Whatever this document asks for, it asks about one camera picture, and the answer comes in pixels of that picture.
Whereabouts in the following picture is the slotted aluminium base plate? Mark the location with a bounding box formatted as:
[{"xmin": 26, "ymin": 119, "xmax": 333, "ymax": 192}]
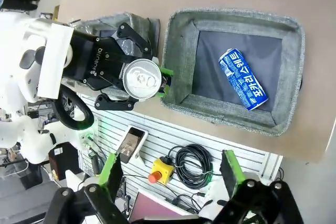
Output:
[{"xmin": 76, "ymin": 90, "xmax": 285, "ymax": 201}]

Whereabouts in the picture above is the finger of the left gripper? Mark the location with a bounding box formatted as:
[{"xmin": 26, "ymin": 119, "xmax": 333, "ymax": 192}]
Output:
[
  {"xmin": 94, "ymin": 87, "xmax": 169, "ymax": 111},
  {"xmin": 114, "ymin": 22, "xmax": 174, "ymax": 77}
]

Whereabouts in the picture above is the black braided cable sleeve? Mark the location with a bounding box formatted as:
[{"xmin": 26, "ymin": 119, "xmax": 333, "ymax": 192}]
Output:
[{"xmin": 51, "ymin": 86, "xmax": 96, "ymax": 131}]

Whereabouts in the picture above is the grey fabric can basket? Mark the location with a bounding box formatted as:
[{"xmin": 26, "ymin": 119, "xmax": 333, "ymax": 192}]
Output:
[{"xmin": 159, "ymin": 7, "xmax": 307, "ymax": 137}]

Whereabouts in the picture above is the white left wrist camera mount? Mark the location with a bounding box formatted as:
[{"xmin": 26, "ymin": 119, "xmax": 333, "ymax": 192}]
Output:
[{"xmin": 36, "ymin": 22, "xmax": 75, "ymax": 99}]

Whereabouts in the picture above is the yellow emergency stop button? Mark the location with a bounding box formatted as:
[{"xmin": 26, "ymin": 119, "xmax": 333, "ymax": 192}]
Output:
[{"xmin": 148, "ymin": 156, "xmax": 175, "ymax": 186}]

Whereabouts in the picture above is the maroon flat board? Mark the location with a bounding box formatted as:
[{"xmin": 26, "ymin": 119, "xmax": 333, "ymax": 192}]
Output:
[{"xmin": 132, "ymin": 190, "xmax": 185, "ymax": 222}]

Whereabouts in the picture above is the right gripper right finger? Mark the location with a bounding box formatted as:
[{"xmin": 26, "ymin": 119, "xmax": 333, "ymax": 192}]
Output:
[{"xmin": 212, "ymin": 149, "xmax": 306, "ymax": 224}]

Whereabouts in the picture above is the white cased handheld device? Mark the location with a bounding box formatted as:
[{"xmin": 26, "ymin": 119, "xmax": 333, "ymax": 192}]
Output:
[{"xmin": 116, "ymin": 126, "xmax": 150, "ymax": 164}]

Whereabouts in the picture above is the crushed blue drink can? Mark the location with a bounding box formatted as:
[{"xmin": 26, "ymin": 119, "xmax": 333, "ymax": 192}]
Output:
[{"xmin": 218, "ymin": 48, "xmax": 269, "ymax": 111}]

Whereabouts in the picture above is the coiled black cable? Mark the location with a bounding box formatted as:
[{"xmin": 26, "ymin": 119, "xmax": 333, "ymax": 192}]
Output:
[{"xmin": 167, "ymin": 143, "xmax": 214, "ymax": 190}]

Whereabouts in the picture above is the grey fabric plastic basket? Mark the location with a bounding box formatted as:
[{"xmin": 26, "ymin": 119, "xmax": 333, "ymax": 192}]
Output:
[{"xmin": 70, "ymin": 11, "xmax": 161, "ymax": 99}]

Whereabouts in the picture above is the dark brown box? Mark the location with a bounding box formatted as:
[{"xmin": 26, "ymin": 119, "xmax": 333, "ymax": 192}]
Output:
[{"xmin": 48, "ymin": 142, "xmax": 80, "ymax": 180}]

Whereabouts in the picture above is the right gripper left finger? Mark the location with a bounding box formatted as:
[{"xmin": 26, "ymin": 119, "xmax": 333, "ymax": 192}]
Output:
[{"xmin": 44, "ymin": 152, "xmax": 130, "ymax": 224}]

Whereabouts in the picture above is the silver drink can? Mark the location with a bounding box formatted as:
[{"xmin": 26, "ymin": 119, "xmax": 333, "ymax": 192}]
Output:
[{"xmin": 121, "ymin": 58, "xmax": 163, "ymax": 102}]

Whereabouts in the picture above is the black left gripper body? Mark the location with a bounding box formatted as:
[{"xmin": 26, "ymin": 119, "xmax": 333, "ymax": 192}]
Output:
[{"xmin": 62, "ymin": 30, "xmax": 126, "ymax": 91}]

